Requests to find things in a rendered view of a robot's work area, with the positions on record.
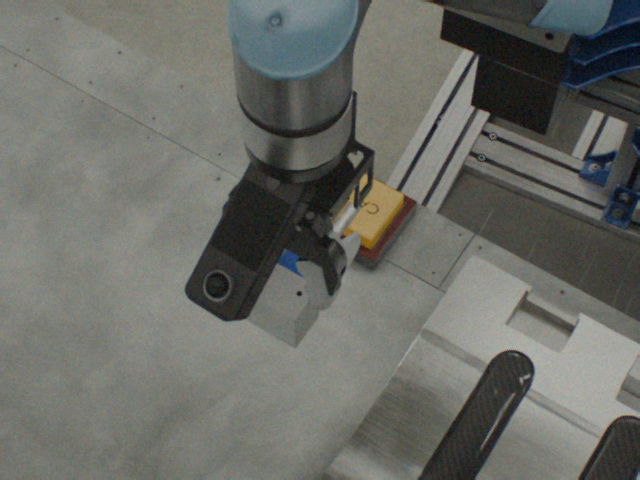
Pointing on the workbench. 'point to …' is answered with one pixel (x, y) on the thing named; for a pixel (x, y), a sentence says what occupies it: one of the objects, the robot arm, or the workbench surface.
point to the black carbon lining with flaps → (510, 375)
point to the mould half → (394, 443)
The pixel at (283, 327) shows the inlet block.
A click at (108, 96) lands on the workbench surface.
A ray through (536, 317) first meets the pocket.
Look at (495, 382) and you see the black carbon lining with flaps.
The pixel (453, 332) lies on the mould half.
